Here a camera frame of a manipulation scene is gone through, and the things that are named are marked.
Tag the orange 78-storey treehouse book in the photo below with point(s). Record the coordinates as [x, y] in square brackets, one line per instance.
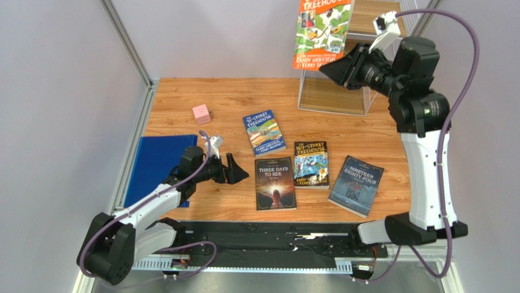
[322, 29]

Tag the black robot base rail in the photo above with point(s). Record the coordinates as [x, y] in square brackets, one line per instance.
[283, 247]

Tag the blue 91-storey treehouse book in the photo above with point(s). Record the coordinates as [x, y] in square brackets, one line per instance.
[264, 133]

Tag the black 169-storey treehouse book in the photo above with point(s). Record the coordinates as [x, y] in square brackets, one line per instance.
[311, 165]

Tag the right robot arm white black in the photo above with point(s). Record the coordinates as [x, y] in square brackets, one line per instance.
[421, 118]

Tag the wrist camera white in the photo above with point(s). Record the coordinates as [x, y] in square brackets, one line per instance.
[387, 30]
[212, 145]

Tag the white wire wooden shelf rack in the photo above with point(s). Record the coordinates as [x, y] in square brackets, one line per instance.
[320, 94]

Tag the pink cube power adapter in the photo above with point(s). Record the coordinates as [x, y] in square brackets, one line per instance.
[202, 114]

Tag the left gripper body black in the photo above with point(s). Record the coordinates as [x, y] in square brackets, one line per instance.
[213, 170]

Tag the nineteen eighty-four book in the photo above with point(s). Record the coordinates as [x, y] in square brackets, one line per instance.
[356, 186]

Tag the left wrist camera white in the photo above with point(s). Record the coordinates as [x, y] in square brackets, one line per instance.
[212, 145]

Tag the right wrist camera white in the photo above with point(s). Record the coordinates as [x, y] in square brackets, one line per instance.
[387, 30]

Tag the three days to see book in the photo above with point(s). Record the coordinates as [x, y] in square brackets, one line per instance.
[274, 184]

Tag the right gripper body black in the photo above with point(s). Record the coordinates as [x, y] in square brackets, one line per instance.
[353, 66]

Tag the blue file folder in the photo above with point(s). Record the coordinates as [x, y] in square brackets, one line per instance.
[155, 158]

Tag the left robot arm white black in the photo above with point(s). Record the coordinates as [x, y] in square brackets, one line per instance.
[113, 243]

